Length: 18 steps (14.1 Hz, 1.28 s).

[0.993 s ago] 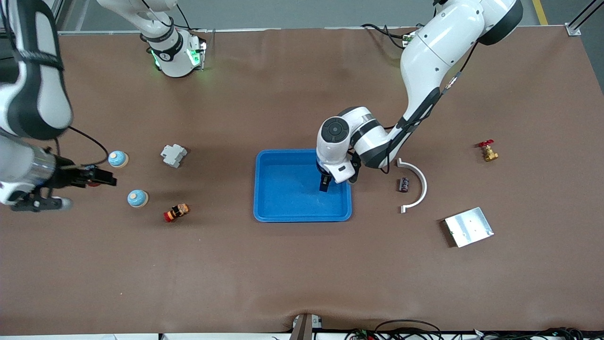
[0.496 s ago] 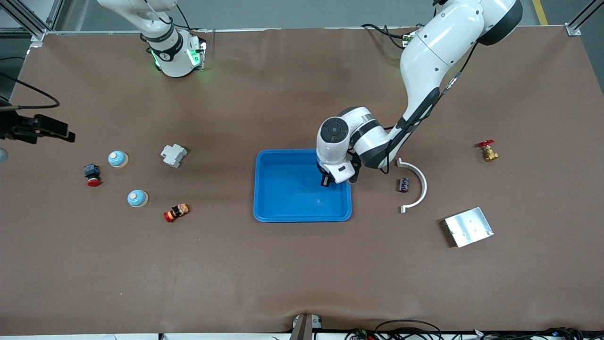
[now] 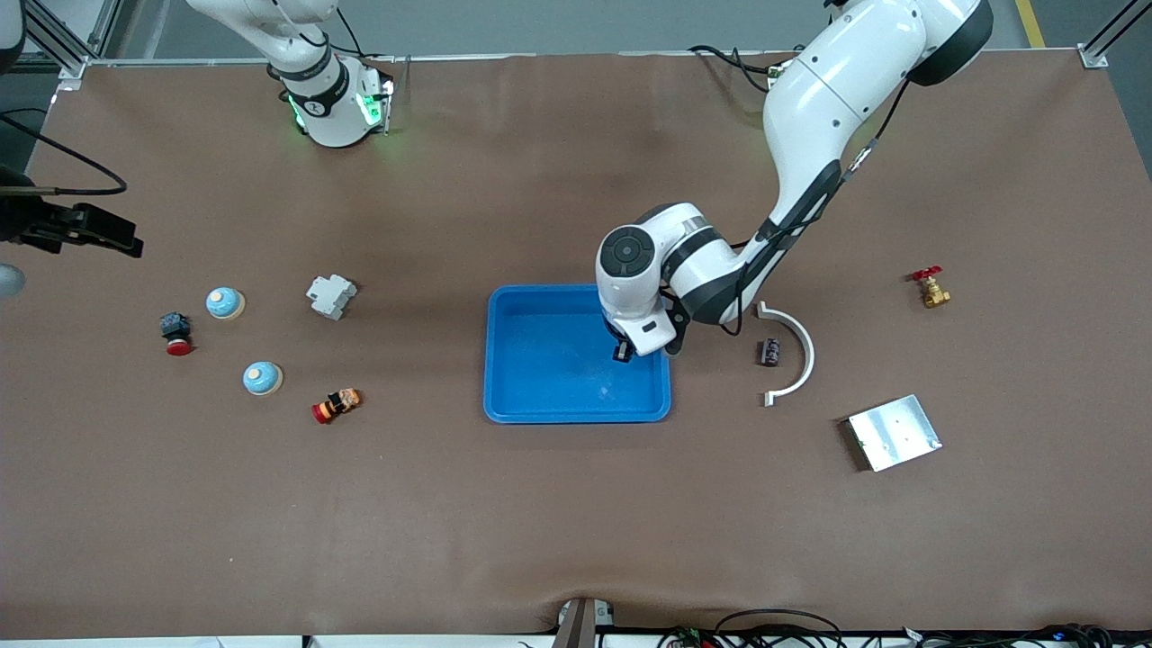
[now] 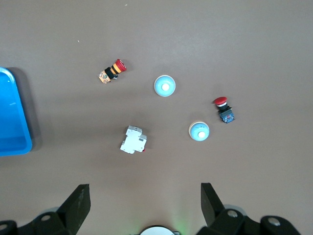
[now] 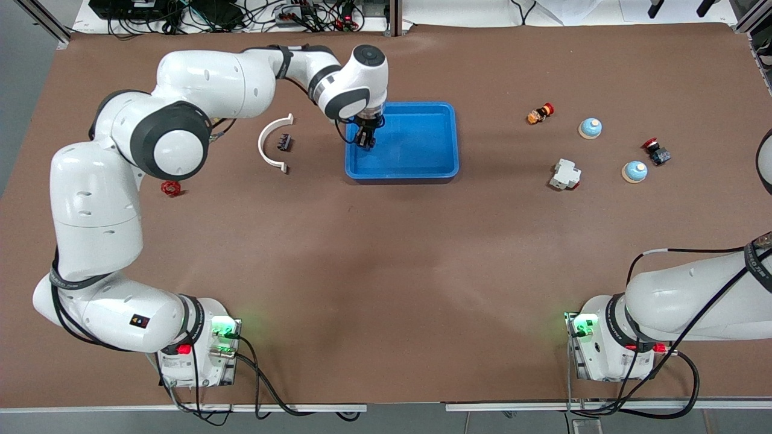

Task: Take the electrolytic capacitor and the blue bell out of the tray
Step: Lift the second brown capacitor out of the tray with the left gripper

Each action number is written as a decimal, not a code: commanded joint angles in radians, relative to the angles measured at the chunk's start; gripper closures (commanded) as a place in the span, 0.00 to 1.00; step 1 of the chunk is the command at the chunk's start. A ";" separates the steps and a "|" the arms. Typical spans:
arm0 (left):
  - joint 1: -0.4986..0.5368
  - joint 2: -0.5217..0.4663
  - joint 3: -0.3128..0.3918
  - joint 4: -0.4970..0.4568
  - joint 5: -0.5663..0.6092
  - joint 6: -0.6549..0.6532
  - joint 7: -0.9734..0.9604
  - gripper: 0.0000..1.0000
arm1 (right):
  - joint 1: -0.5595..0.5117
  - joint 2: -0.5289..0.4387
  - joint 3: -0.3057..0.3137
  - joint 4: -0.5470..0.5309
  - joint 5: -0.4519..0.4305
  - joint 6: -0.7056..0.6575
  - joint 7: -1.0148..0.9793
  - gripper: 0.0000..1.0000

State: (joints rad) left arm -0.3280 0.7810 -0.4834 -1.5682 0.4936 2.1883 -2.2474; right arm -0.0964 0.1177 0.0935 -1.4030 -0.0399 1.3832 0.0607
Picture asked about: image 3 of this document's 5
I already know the black cable bundle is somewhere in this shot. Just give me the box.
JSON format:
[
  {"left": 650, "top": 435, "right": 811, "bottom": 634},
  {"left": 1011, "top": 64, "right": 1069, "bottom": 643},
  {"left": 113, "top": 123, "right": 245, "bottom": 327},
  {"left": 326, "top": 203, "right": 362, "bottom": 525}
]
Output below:
[{"left": 655, "top": 609, "right": 1152, "bottom": 648}]

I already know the blue plastic tray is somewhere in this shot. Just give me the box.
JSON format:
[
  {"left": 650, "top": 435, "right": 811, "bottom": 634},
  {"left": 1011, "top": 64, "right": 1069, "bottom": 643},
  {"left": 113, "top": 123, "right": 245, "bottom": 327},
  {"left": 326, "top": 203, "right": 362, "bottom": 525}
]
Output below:
[{"left": 483, "top": 284, "right": 673, "bottom": 425}]

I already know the red orange push button switch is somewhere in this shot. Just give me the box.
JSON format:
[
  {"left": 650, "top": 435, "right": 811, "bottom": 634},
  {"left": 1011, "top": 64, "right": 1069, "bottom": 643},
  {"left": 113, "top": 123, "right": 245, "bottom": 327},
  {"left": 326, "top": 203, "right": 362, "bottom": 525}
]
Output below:
[{"left": 311, "top": 388, "right": 363, "bottom": 425}]

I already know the black red emergency stop button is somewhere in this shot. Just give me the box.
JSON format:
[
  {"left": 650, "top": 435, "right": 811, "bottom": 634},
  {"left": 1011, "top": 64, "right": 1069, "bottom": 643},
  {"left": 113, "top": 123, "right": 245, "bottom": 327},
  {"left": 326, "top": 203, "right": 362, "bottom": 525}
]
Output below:
[{"left": 159, "top": 311, "right": 194, "bottom": 356}]

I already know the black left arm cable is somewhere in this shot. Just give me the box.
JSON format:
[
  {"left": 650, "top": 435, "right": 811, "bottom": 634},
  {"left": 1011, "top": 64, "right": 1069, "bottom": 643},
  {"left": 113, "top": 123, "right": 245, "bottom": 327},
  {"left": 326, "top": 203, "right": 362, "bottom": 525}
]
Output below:
[{"left": 731, "top": 76, "right": 910, "bottom": 338}]

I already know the brass valve red handle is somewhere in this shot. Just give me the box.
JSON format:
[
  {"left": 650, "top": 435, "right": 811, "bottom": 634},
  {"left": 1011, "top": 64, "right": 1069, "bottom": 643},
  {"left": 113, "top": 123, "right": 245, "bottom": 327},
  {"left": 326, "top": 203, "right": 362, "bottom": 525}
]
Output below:
[{"left": 911, "top": 266, "right": 952, "bottom": 309}]

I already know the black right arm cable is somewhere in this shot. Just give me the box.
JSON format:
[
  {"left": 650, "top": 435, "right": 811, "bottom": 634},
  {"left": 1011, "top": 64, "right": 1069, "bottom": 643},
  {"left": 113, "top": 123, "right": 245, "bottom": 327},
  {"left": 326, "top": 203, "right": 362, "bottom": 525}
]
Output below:
[{"left": 0, "top": 112, "right": 128, "bottom": 195}]

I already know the silver metal plate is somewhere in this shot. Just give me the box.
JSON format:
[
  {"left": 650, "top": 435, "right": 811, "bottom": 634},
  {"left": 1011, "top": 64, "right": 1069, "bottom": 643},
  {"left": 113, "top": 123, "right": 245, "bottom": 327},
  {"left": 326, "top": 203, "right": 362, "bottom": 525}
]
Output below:
[{"left": 844, "top": 394, "right": 943, "bottom": 473}]

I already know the metal table clamp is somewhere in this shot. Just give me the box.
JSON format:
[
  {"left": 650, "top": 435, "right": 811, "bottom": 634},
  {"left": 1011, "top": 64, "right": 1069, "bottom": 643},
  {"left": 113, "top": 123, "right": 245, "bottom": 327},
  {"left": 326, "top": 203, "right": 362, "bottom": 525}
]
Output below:
[{"left": 552, "top": 597, "right": 618, "bottom": 648}]

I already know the black base power cable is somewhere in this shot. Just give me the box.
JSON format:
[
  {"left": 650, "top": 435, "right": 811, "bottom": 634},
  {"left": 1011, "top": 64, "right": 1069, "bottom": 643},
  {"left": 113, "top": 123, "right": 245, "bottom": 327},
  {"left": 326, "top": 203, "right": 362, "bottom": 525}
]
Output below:
[{"left": 688, "top": 45, "right": 782, "bottom": 91}]

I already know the white circuit breaker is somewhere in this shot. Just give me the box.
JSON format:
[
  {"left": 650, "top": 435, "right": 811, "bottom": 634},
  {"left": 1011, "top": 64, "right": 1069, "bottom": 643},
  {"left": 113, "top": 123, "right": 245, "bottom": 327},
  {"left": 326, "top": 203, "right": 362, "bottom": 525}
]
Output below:
[{"left": 306, "top": 274, "right": 358, "bottom": 321}]

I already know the white curved bracket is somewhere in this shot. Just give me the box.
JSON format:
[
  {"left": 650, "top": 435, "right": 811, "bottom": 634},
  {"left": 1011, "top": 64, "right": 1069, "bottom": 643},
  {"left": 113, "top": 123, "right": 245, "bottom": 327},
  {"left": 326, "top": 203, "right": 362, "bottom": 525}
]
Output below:
[{"left": 754, "top": 301, "right": 816, "bottom": 408}]

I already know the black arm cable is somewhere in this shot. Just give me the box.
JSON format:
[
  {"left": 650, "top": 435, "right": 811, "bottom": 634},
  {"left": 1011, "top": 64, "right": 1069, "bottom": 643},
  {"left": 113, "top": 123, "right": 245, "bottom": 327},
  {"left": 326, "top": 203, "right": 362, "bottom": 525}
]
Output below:
[
  {"left": 731, "top": 76, "right": 910, "bottom": 338},
  {"left": 0, "top": 112, "right": 128, "bottom": 195}
]

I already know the aluminium frame profile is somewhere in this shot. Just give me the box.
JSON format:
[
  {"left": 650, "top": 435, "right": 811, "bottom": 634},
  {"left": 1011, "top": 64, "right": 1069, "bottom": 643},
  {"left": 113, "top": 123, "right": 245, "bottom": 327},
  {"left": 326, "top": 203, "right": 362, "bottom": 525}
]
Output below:
[
  {"left": 18, "top": 0, "right": 122, "bottom": 80},
  {"left": 1080, "top": 0, "right": 1152, "bottom": 69}
]

